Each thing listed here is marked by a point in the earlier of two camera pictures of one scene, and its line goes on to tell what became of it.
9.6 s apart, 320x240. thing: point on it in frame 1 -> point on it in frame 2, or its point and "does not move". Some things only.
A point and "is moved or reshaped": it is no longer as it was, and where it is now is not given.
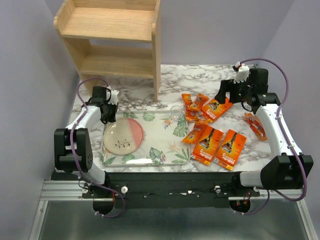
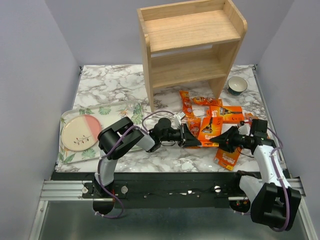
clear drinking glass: x=176 y=111 -> x=130 y=100
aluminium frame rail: x=70 y=190 does not move
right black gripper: x=228 y=85 -> x=225 y=137
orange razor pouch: x=199 y=101 is moved or reshaped
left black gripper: x=112 y=118 -> x=190 y=140
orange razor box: x=207 y=145 -> x=210 y=127
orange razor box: x=230 y=149 does not move
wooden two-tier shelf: x=113 y=38 -> x=188 y=42
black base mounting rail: x=170 y=190 does not move
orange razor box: x=212 y=109 -> x=230 y=114
